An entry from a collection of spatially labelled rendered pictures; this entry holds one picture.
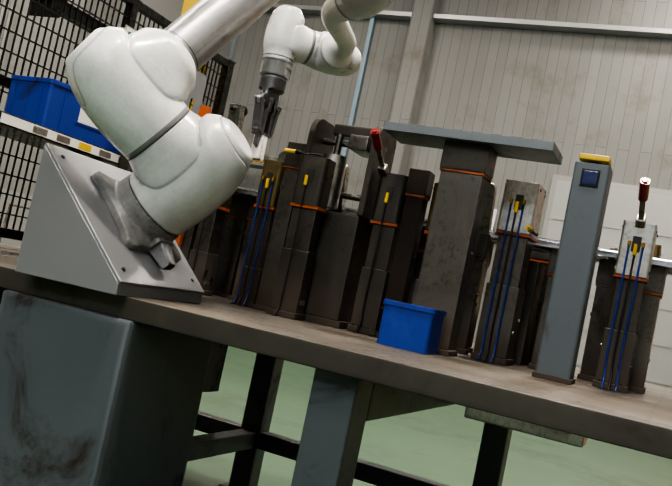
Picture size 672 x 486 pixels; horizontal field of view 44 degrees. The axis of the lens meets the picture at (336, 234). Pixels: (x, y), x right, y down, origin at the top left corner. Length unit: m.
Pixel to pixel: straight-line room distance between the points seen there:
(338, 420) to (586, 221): 0.67
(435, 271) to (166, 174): 0.60
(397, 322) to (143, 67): 0.69
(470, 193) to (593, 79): 10.12
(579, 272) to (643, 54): 10.25
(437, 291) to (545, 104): 10.14
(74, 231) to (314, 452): 0.58
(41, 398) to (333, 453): 0.56
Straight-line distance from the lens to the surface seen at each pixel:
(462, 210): 1.79
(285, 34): 2.43
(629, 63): 11.89
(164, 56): 1.62
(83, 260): 1.56
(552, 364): 1.73
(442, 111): 12.14
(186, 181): 1.59
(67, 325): 1.60
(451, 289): 1.77
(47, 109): 2.27
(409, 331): 1.67
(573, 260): 1.74
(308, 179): 1.96
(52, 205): 1.61
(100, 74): 1.58
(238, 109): 2.27
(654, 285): 2.03
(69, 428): 1.60
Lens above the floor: 0.79
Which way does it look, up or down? 3 degrees up
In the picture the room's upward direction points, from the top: 12 degrees clockwise
